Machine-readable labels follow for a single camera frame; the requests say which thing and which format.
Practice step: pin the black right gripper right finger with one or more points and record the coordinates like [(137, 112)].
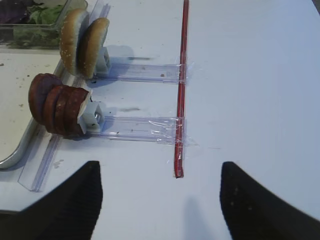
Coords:
[(252, 212)]

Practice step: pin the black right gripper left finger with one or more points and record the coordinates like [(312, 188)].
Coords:
[(68, 212)]

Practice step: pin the green lettuce in container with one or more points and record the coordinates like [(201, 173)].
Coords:
[(45, 34)]

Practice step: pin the red plastic strip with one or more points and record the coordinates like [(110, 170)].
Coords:
[(180, 113)]

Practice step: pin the metal baking tray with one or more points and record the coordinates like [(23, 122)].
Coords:
[(18, 67)]

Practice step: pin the sesame bun top rear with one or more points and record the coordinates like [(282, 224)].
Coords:
[(90, 45)]

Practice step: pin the sesame bun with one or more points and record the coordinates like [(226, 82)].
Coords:
[(74, 25), (90, 45)]

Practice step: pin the clear plastic vegetable container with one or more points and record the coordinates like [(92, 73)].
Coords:
[(27, 24)]

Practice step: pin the sesame bun top front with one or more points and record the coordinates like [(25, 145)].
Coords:
[(74, 25)]

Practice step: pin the purple cabbage leaf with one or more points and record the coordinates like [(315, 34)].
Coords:
[(15, 11)]

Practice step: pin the clear long rail right of tray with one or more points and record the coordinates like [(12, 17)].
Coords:
[(43, 145)]

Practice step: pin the clear rail under patties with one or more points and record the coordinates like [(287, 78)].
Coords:
[(163, 130)]

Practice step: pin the white pusher block bun rail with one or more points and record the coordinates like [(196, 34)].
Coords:
[(103, 63)]

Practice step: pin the clear rail under buns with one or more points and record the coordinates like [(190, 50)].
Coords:
[(145, 73)]

